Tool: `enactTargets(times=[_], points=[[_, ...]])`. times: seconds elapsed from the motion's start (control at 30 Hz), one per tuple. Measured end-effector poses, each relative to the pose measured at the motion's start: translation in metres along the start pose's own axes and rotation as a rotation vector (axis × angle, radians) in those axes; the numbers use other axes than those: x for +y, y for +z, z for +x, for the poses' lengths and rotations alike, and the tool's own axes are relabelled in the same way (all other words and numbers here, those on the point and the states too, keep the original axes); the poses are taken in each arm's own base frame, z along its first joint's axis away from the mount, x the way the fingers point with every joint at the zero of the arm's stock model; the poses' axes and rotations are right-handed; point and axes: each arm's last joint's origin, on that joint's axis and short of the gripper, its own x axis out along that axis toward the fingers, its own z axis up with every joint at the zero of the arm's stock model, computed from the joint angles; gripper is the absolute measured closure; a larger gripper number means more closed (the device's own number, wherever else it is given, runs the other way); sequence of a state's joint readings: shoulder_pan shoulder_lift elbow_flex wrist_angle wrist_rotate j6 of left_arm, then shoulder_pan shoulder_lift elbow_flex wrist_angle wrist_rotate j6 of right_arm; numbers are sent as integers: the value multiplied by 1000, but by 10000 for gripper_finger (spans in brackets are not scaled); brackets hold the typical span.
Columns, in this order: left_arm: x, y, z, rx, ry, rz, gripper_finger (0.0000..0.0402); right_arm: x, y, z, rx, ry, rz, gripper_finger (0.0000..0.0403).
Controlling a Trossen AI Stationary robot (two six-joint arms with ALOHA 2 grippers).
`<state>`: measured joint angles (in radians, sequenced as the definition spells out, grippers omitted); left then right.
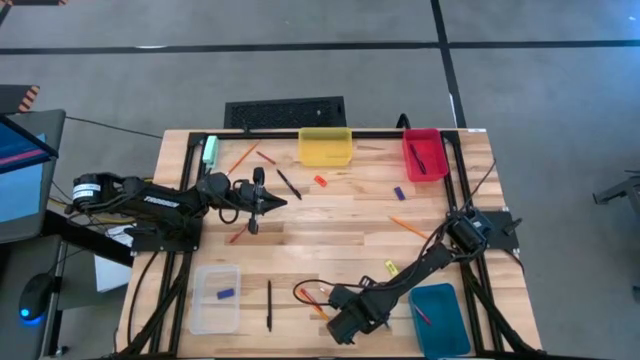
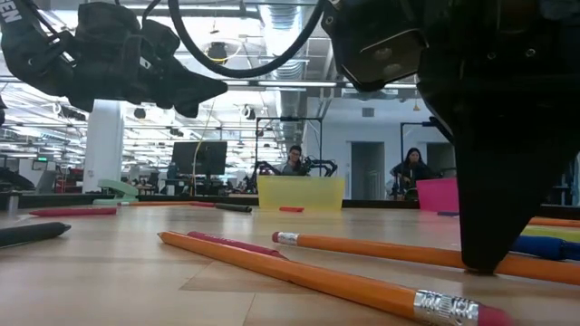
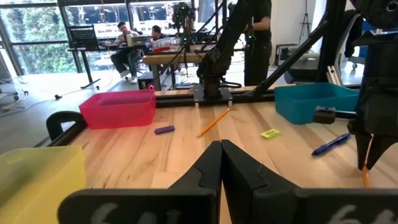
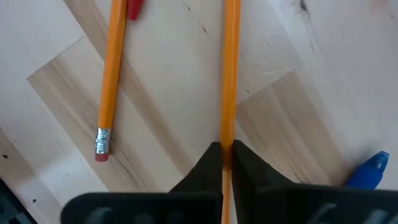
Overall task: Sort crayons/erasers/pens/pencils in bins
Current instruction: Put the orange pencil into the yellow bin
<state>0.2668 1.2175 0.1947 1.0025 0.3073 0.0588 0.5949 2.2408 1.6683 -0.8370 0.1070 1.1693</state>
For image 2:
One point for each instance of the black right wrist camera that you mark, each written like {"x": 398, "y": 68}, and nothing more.
{"x": 371, "y": 45}

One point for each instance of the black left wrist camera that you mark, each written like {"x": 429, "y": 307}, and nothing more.
{"x": 161, "y": 38}

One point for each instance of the yellow translucent plastic bin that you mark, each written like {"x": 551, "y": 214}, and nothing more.
{"x": 301, "y": 192}

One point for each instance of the overhead LED light bar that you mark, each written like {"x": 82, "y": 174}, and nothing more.
{"x": 294, "y": 83}

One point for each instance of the grey metal post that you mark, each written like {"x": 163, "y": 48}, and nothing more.
{"x": 13, "y": 204}

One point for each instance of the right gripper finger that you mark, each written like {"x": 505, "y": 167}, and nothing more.
{"x": 498, "y": 181}

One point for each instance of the white building column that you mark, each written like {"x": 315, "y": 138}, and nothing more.
{"x": 103, "y": 154}

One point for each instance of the black overhead camera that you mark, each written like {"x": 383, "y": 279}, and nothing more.
{"x": 217, "y": 52}

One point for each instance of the green exit sign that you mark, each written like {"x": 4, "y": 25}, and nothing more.
{"x": 42, "y": 159}

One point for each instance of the red plastic bin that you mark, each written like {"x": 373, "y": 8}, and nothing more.
{"x": 437, "y": 194}

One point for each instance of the background black robot arm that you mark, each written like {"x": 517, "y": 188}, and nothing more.
{"x": 263, "y": 168}
{"x": 324, "y": 166}

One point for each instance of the black computer monitor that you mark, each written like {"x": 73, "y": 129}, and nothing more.
{"x": 208, "y": 158}

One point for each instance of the person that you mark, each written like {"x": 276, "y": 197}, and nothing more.
{"x": 412, "y": 169}
{"x": 293, "y": 163}

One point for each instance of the blue pen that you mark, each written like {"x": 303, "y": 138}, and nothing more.
{"x": 544, "y": 246}

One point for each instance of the black pen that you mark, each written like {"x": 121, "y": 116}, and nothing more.
{"x": 233, "y": 208}
{"x": 31, "y": 233}

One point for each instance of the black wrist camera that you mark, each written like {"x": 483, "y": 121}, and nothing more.
{"x": 371, "y": 45}
{"x": 161, "y": 38}

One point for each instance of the orange eraser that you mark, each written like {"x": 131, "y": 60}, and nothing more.
{"x": 292, "y": 209}

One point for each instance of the red tool cabinet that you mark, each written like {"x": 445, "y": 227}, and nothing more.
{"x": 70, "y": 181}

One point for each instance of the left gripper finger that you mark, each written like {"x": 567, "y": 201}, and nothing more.
{"x": 188, "y": 109}
{"x": 199, "y": 86}

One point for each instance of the dark blue eraser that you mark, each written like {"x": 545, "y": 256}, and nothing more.
{"x": 447, "y": 213}

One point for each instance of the mint green stapler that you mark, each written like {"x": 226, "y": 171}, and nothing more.
{"x": 118, "y": 190}

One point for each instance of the grey door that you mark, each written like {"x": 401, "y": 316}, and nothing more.
{"x": 368, "y": 172}
{"x": 441, "y": 156}

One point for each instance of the black background station frame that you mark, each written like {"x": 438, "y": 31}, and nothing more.
{"x": 290, "y": 119}
{"x": 401, "y": 149}

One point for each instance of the red crayon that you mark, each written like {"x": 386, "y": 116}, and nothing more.
{"x": 72, "y": 211}
{"x": 235, "y": 242}
{"x": 203, "y": 204}

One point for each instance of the wall air vent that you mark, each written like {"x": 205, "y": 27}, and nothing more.
{"x": 368, "y": 112}

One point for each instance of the black equipment cabinet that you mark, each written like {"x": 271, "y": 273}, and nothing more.
{"x": 562, "y": 190}

